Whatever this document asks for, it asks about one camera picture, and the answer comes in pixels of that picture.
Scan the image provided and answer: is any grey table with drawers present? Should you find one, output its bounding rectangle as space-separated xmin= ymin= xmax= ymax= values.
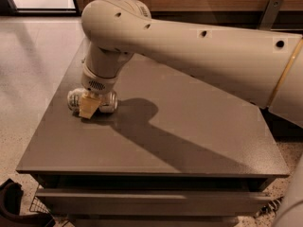
xmin=17 ymin=45 xmax=289 ymax=227

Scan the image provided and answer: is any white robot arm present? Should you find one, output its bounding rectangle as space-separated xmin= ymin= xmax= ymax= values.
xmin=81 ymin=0 xmax=303 ymax=127

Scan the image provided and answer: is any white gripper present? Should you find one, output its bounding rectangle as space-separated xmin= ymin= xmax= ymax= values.
xmin=79 ymin=67 xmax=116 ymax=119

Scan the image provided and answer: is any silver 7up soda can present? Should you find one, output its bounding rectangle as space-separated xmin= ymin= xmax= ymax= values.
xmin=67 ymin=88 xmax=117 ymax=114

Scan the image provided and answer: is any dark brown chair base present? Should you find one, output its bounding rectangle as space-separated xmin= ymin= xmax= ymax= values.
xmin=0 ymin=179 xmax=55 ymax=227

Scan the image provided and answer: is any wire basket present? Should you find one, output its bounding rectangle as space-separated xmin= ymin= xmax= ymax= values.
xmin=29 ymin=195 xmax=50 ymax=214

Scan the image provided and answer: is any striped cable on floor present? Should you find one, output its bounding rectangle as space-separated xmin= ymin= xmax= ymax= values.
xmin=254 ymin=196 xmax=283 ymax=219

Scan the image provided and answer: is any right metal wall bracket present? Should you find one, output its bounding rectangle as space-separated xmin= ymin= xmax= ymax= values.
xmin=258 ymin=0 xmax=284 ymax=30

